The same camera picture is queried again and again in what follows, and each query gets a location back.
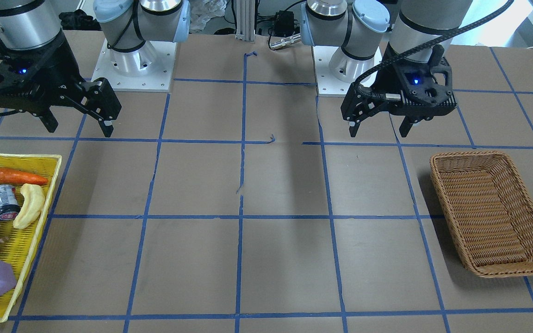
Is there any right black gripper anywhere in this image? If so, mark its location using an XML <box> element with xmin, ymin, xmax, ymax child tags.
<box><xmin>0</xmin><ymin>30</ymin><xmax>121</xmax><ymax>138</ymax></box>

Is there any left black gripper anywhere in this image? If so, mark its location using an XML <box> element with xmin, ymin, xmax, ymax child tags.
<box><xmin>341</xmin><ymin>44</ymin><xmax>458</xmax><ymax>138</ymax></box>

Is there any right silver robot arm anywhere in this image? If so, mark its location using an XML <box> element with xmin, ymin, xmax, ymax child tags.
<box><xmin>0</xmin><ymin>0</ymin><xmax>191</xmax><ymax>137</ymax></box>

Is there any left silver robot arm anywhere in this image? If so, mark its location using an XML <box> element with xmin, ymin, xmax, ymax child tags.
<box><xmin>300</xmin><ymin>0</ymin><xmax>471</xmax><ymax>137</ymax></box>

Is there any yellow toy banana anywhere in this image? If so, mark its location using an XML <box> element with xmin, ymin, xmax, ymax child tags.
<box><xmin>12</xmin><ymin>184</ymin><xmax>46</xmax><ymax>229</ymax></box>

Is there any orange toy carrot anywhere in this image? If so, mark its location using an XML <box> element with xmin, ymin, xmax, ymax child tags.
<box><xmin>0</xmin><ymin>167</ymin><xmax>49</xmax><ymax>185</ymax></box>

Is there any silver cylindrical connector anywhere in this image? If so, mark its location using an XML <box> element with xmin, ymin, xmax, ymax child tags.
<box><xmin>268</xmin><ymin>33</ymin><xmax>302</xmax><ymax>51</ymax></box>

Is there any small silver can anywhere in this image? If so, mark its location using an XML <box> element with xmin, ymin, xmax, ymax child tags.
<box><xmin>0</xmin><ymin>184</ymin><xmax>21</xmax><ymax>221</ymax></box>

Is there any black power adapter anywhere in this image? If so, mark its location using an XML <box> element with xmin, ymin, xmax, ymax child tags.
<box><xmin>272</xmin><ymin>10</ymin><xmax>295</xmax><ymax>37</ymax></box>

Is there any yellow plastic basket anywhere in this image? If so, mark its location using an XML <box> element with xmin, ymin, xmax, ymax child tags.
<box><xmin>0</xmin><ymin>153</ymin><xmax>62</xmax><ymax>323</ymax></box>

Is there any brown wicker basket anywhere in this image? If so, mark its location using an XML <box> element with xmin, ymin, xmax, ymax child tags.
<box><xmin>429</xmin><ymin>150</ymin><xmax>533</xmax><ymax>278</ymax></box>

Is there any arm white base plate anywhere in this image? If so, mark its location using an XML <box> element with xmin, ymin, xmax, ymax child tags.
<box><xmin>312</xmin><ymin>46</ymin><xmax>382</xmax><ymax>98</ymax></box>
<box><xmin>92</xmin><ymin>41</ymin><xmax>179</xmax><ymax>93</ymax></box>

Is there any aluminium profile post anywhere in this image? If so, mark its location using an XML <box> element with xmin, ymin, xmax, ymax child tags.
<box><xmin>232</xmin><ymin>0</ymin><xmax>257</xmax><ymax>43</ymax></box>

